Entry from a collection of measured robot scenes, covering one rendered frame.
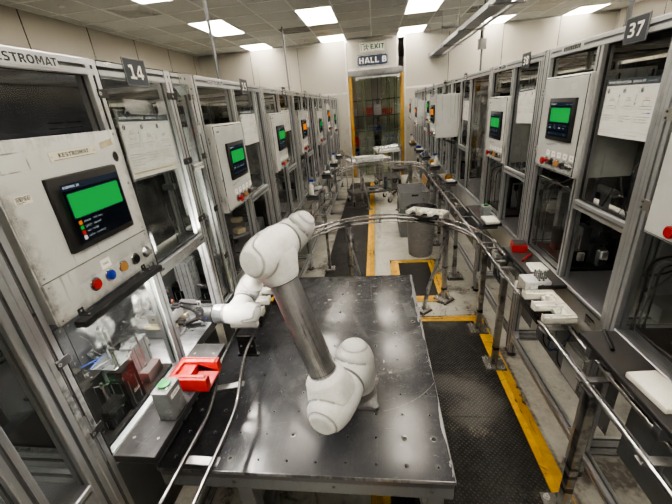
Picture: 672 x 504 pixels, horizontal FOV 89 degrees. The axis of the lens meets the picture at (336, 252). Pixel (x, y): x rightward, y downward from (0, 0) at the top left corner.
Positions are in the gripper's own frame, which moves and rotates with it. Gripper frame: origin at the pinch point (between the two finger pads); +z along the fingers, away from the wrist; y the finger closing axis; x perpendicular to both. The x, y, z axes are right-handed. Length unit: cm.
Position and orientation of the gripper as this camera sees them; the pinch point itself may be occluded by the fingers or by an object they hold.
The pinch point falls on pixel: (174, 314)
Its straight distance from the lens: 181.9
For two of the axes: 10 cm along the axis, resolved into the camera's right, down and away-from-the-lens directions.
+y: -0.8, -9.2, -3.9
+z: -9.9, 0.3, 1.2
